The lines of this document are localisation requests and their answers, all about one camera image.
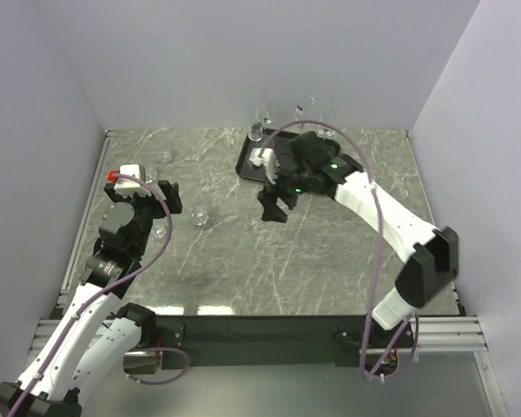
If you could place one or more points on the black rectangular tray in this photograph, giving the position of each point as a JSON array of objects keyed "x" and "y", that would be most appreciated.
[{"x": 245, "y": 171}]

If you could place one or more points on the champagne flute with dark mark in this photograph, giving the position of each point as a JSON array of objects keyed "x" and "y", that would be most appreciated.
[{"x": 304, "y": 110}]

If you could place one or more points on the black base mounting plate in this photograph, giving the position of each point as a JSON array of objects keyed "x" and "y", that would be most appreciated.
[{"x": 230, "y": 340}]

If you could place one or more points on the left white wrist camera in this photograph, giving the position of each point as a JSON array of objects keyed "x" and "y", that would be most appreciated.
[{"x": 125, "y": 186}]

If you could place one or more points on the clear flute glass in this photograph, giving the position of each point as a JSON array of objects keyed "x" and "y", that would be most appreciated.
[{"x": 328, "y": 115}]

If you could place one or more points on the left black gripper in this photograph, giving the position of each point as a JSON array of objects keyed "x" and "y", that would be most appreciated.
[{"x": 159, "y": 206}]

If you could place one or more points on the clear wine glass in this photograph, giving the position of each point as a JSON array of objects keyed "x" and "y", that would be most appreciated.
[{"x": 265, "y": 109}]

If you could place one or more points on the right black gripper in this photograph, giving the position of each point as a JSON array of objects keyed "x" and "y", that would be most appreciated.
[{"x": 267, "y": 197}]

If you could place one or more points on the small stemmed glass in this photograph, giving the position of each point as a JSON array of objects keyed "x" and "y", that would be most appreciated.
[{"x": 256, "y": 121}]

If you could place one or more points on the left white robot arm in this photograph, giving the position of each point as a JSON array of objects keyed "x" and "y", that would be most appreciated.
[{"x": 96, "y": 331}]

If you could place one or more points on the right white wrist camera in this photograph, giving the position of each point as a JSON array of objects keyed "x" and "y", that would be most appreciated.
[{"x": 266, "y": 159}]

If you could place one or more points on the clear glass tumbler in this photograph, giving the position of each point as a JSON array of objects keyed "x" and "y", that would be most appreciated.
[{"x": 199, "y": 212}]

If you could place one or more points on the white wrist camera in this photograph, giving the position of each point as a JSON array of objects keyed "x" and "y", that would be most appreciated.
[
  {"x": 125, "y": 186},
  {"x": 266, "y": 159}
]

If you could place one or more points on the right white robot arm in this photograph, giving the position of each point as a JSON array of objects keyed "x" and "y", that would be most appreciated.
[{"x": 429, "y": 254}]

